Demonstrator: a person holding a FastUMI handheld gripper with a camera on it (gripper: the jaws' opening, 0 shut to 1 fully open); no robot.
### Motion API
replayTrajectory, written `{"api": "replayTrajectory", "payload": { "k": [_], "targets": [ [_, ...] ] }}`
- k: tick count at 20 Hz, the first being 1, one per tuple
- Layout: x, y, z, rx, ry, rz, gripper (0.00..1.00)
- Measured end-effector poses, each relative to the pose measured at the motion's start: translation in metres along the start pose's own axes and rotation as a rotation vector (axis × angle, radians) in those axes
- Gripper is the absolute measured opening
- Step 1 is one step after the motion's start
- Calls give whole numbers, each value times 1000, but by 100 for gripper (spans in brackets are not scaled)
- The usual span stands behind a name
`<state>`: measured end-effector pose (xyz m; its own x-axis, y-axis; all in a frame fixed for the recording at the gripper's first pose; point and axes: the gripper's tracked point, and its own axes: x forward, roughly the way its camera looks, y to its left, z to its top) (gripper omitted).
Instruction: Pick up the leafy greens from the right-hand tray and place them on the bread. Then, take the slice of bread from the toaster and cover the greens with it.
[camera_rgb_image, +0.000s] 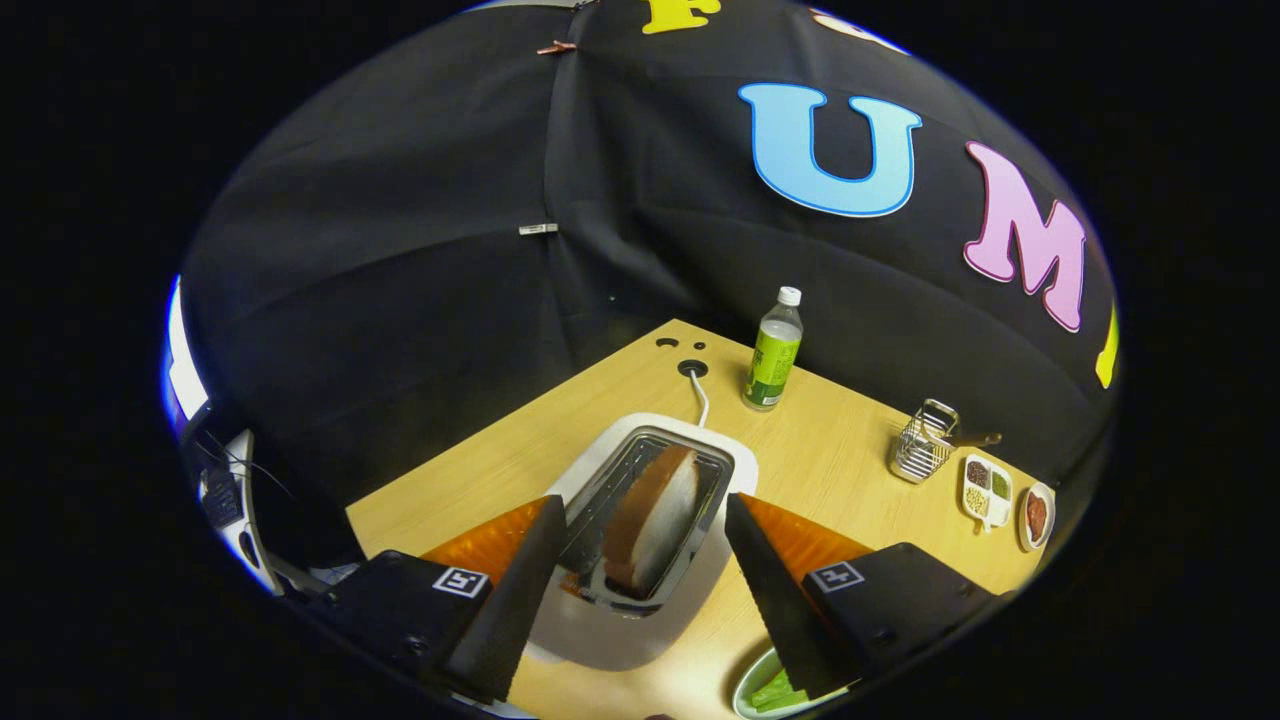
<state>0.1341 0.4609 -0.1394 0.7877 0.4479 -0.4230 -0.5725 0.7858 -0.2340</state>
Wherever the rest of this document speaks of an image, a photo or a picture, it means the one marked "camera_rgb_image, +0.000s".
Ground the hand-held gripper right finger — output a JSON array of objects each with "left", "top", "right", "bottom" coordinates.
[{"left": 724, "top": 492, "right": 996, "bottom": 701}]

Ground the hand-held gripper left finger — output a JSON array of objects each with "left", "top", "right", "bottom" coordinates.
[{"left": 300, "top": 494, "right": 569, "bottom": 706}]

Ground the green lettuce leaf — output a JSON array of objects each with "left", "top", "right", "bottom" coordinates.
[{"left": 750, "top": 668, "right": 811, "bottom": 713}]

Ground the round-topped bread slice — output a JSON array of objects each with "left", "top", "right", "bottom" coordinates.
[{"left": 603, "top": 444, "right": 700, "bottom": 598}]

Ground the light green round plate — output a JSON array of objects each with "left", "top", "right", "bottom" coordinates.
[{"left": 733, "top": 647, "right": 861, "bottom": 720}]

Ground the white toaster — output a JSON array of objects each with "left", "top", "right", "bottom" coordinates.
[{"left": 525, "top": 412, "right": 759, "bottom": 673}]

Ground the white divided dish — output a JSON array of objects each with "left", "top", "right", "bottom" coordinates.
[{"left": 961, "top": 453, "right": 1014, "bottom": 533}]

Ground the green label plastic bottle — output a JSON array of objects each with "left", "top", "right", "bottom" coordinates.
[{"left": 741, "top": 286, "right": 805, "bottom": 412}]

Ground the white round plate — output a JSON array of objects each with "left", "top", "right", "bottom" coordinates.
[{"left": 1018, "top": 482, "right": 1057, "bottom": 553}]

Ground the white and black device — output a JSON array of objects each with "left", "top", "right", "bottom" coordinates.
[{"left": 195, "top": 425, "right": 341, "bottom": 598}]

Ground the black backdrop cloth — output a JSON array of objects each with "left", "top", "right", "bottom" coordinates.
[{"left": 180, "top": 0, "right": 1121, "bottom": 571}]

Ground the metal wire utensil holder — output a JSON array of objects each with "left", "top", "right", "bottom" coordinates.
[{"left": 888, "top": 398, "right": 961, "bottom": 485}]

